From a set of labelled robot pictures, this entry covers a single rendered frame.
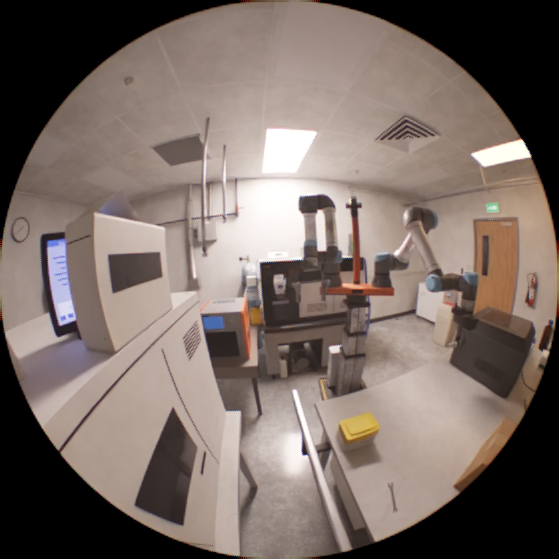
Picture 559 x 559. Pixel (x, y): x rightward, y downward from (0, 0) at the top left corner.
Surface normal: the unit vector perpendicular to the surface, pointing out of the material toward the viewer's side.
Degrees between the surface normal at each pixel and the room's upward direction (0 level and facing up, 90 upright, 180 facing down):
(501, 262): 90
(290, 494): 0
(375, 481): 0
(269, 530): 0
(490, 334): 58
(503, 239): 90
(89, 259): 90
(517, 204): 90
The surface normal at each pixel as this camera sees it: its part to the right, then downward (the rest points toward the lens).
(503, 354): -0.99, 0.07
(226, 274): 0.12, 0.15
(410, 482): -0.06, -0.99
